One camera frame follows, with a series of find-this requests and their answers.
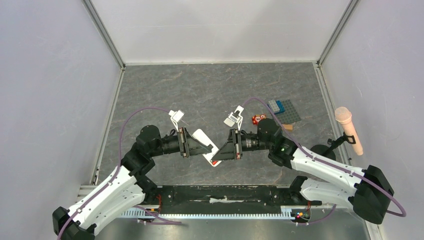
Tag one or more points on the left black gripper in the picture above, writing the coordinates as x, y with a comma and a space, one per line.
184, 135

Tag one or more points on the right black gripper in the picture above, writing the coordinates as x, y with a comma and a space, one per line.
236, 144

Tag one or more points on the white battery cover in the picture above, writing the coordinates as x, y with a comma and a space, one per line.
229, 122

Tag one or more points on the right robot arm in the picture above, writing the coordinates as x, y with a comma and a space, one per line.
366, 191

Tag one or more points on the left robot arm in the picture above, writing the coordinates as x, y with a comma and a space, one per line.
127, 185

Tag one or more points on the red owl number block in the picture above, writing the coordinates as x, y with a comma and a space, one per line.
257, 118

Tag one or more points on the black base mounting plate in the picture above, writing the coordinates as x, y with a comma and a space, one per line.
226, 199

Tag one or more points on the grey lego brick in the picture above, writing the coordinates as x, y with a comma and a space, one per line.
273, 105

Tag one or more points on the wooden block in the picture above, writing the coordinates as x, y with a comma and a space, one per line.
288, 127

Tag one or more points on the blue lego brick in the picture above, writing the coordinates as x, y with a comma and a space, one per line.
282, 108

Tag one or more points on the grey lego baseplate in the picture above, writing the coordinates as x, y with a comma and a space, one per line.
290, 114

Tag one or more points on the black microphone stand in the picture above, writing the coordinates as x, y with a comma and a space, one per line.
328, 150

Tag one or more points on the pink microphone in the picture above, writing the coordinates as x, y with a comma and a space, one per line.
344, 117

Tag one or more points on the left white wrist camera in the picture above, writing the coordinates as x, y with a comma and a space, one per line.
175, 117

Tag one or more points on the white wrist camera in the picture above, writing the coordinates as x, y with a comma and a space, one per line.
236, 117
175, 117

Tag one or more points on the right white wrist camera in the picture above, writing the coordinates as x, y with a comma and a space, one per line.
236, 117

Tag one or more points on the white slotted cable duct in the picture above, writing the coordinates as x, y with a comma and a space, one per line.
283, 214

